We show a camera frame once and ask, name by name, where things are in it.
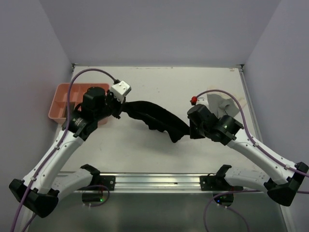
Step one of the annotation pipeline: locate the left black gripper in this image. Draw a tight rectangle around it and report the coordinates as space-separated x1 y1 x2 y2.
95 88 127 121

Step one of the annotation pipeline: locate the black underwear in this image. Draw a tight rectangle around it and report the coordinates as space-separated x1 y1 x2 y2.
123 101 190 143

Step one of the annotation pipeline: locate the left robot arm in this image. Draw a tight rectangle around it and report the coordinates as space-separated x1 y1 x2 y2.
9 84 131 218

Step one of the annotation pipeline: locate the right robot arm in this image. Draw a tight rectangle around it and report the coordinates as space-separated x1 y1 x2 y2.
187 104 309 206

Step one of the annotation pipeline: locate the grey and cream underwear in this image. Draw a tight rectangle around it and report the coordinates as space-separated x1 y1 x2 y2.
207 94 239 118

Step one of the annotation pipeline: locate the pink compartment tray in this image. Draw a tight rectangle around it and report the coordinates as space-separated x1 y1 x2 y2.
48 83 110 124

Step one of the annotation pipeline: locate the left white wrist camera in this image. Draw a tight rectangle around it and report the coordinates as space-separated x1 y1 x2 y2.
110 81 131 102

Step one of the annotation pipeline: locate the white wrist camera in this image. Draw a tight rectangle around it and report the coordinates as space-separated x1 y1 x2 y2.
190 96 209 109
110 81 131 102

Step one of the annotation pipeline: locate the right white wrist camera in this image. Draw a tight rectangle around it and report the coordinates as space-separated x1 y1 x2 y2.
190 96 209 109

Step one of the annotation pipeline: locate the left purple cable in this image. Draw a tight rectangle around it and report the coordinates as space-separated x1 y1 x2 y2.
9 68 119 232

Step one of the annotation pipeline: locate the purple cable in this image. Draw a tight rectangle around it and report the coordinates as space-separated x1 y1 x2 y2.
197 89 309 177
9 68 119 232

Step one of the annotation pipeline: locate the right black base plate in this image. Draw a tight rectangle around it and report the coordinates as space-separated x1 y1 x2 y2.
199 175 244 191

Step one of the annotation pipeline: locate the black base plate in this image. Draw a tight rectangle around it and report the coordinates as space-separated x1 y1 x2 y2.
199 175 244 191
97 175 116 191

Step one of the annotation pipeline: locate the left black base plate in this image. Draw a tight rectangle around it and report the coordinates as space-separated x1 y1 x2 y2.
97 175 116 191

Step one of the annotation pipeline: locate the aluminium mounting rail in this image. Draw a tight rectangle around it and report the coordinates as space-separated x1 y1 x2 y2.
55 172 268 194

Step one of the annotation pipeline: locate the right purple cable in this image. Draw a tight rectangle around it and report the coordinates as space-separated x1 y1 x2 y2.
197 89 309 177

